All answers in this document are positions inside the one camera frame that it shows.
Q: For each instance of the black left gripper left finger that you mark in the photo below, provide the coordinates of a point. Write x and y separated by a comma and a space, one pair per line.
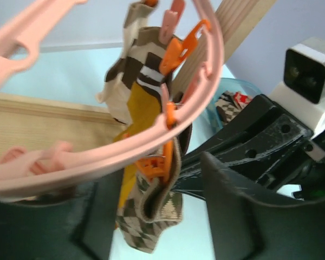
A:
78, 223

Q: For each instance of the pile of socks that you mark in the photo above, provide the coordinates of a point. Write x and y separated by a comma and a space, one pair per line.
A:
230, 104

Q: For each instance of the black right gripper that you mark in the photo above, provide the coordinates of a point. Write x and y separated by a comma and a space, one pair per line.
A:
259, 138

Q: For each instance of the brown beige argyle sock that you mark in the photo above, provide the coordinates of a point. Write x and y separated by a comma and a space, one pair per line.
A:
152, 207

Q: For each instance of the mustard striped cuff sock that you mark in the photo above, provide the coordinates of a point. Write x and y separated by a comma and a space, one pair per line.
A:
144, 103

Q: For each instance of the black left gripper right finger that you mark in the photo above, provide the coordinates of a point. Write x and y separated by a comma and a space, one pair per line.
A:
247, 221

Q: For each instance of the pink clothes clip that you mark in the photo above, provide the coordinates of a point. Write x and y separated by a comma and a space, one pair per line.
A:
195, 83
170, 21

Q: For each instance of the orange clothes clip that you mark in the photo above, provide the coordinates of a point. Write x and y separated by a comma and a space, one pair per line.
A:
150, 3
177, 51

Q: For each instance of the pink round clip hanger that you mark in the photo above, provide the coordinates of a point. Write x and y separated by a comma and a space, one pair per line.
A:
25, 174

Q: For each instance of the mustard yellow sock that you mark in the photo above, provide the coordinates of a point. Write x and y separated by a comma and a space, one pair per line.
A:
128, 181

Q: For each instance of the cream brown striped sock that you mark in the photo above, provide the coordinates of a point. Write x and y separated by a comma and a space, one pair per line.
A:
136, 18

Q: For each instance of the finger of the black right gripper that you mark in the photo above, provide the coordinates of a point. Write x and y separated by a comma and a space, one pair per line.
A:
247, 176

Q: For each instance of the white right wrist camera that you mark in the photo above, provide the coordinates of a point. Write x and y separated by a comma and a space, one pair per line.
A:
302, 91

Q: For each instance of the wooden hanger rack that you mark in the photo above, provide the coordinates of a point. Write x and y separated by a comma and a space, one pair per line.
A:
37, 123

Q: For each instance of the blue plastic sock bin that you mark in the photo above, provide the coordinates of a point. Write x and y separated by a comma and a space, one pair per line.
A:
231, 85

